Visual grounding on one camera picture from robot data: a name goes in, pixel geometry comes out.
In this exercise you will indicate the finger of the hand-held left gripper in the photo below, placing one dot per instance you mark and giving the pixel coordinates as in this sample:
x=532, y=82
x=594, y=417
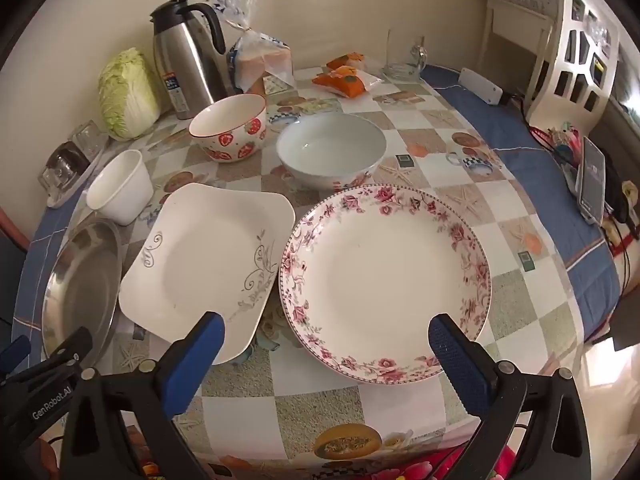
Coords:
x=75, y=344
x=12, y=354

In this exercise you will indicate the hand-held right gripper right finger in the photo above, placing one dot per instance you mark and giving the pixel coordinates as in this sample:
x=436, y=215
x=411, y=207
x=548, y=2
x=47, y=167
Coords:
x=457, y=360

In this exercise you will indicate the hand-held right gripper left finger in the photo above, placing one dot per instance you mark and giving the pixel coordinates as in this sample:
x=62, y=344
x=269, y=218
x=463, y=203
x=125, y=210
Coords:
x=200, y=350

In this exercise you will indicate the stainless steel basin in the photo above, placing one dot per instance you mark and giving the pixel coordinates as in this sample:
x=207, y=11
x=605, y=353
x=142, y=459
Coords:
x=80, y=280

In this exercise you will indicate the white square plate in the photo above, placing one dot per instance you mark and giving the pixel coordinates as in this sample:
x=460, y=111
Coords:
x=200, y=265

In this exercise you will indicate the pink floral round plate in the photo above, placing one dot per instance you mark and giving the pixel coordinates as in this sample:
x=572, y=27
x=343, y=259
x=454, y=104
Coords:
x=380, y=275

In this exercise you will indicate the white square bowl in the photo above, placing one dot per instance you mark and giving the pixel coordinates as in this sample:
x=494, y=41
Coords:
x=117, y=185

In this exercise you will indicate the strawberry print bowl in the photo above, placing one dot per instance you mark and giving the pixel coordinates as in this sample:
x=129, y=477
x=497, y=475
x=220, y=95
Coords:
x=225, y=120

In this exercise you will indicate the small white plate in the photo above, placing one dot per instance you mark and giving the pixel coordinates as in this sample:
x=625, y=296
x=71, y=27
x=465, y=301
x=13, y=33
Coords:
x=330, y=145

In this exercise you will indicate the dark blue panel pink edge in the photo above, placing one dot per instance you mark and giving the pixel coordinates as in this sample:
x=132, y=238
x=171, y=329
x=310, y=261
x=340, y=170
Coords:
x=10, y=270

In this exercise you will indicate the checkered printed tablecloth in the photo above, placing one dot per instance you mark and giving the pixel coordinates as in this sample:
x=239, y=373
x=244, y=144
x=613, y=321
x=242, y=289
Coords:
x=500, y=240

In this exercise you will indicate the blue tablecloth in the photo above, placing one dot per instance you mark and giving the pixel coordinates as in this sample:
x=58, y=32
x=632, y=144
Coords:
x=550, y=220

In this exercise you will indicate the white oval tray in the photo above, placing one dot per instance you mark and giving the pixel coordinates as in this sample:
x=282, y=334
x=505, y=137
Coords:
x=95, y=170

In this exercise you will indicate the clear drinking glass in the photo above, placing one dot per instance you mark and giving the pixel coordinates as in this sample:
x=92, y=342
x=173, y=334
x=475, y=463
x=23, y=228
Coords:
x=91, y=137

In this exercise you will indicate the smartphone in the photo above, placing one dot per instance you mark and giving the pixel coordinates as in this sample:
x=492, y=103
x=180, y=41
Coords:
x=592, y=180

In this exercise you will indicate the colourful trinket bundle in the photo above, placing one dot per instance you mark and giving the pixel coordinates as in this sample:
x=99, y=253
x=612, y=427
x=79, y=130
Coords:
x=565, y=142

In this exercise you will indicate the napa cabbage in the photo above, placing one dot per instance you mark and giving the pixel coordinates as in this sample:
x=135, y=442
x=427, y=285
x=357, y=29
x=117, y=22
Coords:
x=125, y=95

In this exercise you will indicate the white power strip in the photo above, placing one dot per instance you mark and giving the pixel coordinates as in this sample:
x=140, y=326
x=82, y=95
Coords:
x=480, y=87

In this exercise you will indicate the printed paper leaflet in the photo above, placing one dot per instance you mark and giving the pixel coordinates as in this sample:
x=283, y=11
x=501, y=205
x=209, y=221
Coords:
x=277, y=86

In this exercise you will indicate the white carved chair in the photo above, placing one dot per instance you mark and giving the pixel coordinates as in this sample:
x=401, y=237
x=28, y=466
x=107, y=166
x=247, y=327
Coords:
x=550, y=95

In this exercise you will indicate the stainless steel thermos jug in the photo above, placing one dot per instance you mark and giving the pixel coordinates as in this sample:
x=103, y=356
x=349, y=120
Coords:
x=185, y=60

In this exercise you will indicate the bagged bread loaf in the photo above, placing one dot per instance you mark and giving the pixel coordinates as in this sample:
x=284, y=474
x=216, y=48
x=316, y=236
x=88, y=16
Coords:
x=260, y=60

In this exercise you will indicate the large orange snack packet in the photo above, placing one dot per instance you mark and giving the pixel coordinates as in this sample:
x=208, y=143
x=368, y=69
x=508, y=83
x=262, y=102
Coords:
x=345, y=82

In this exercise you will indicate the clear glass mug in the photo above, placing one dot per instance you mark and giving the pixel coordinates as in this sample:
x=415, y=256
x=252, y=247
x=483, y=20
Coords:
x=400, y=60

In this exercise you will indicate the small orange snack packet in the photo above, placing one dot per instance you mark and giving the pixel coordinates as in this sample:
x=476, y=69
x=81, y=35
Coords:
x=347, y=60

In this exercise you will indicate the white wooden stand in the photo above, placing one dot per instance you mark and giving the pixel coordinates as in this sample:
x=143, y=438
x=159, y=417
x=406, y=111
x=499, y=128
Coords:
x=510, y=15

